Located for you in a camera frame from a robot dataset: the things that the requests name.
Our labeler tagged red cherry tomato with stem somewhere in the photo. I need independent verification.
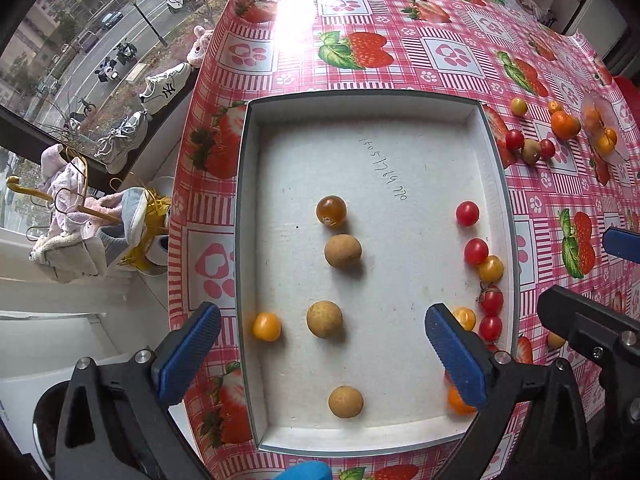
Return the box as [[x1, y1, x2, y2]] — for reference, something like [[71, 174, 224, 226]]
[[477, 284, 503, 316]]

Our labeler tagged yellow-green cherry tomato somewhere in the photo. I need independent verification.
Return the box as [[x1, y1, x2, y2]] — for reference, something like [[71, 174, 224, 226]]
[[510, 98, 528, 117]]

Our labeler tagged brown kiwi berry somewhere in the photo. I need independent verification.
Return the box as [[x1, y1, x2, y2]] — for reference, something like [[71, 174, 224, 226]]
[[521, 139, 541, 166]]

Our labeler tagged clear glass bowl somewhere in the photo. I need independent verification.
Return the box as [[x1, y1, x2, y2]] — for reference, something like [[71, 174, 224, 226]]
[[580, 91, 629, 166]]

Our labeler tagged tan longan fruit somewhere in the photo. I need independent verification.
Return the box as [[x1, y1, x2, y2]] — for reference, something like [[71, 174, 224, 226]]
[[324, 234, 362, 268]]

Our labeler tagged orange mandarin on table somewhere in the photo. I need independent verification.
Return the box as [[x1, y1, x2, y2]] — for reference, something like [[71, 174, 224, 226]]
[[551, 110, 582, 142]]

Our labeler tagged dark brownish cherry tomato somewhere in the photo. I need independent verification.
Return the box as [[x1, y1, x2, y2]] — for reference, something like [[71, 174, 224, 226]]
[[316, 195, 347, 228]]

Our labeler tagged white tray with dark rim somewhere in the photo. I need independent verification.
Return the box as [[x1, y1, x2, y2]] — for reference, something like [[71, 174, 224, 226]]
[[235, 90, 520, 457]]

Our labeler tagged pink strawberry tablecloth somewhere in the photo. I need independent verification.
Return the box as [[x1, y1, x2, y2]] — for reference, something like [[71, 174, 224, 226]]
[[168, 0, 639, 479]]

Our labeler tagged large orange mandarin in tray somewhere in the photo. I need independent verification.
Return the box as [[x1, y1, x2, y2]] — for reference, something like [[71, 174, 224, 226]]
[[447, 385, 476, 415]]

